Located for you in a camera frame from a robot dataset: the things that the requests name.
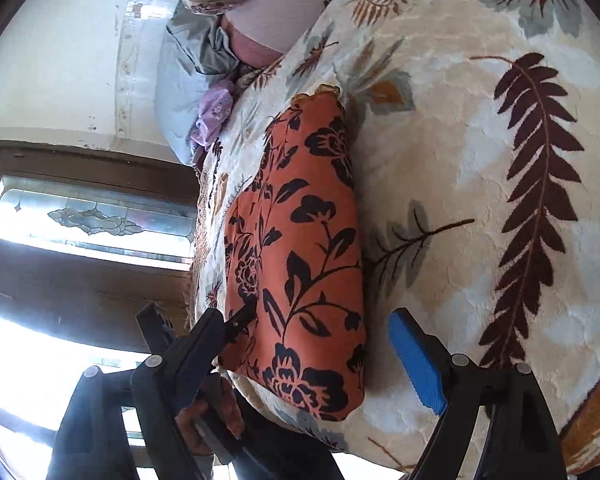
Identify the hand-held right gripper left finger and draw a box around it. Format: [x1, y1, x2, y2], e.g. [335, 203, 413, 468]
[47, 306, 226, 480]

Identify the leaf print blanket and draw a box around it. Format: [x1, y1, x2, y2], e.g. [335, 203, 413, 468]
[187, 0, 600, 476]

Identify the light blue bedding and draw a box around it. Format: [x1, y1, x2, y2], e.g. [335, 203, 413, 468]
[152, 35, 241, 163]

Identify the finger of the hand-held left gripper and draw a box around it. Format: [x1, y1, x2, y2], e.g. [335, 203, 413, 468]
[220, 300, 258, 346]
[136, 302, 176, 356]

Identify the grey cloth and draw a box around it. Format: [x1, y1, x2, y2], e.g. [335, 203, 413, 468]
[166, 2, 241, 78]

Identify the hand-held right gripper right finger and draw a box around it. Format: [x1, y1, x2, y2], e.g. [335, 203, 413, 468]
[386, 307, 568, 480]

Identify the orange floral garment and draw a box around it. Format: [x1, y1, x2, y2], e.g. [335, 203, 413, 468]
[217, 92, 368, 422]

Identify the mauve pillow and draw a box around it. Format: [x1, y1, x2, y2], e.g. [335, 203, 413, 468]
[222, 0, 361, 68]

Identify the person's left hand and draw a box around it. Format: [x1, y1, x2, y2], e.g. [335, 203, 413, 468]
[175, 375, 247, 457]

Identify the wooden door with glass panes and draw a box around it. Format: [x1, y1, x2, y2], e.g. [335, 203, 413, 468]
[0, 140, 201, 480]

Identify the purple cloth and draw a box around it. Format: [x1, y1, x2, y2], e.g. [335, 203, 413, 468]
[189, 79, 237, 148]

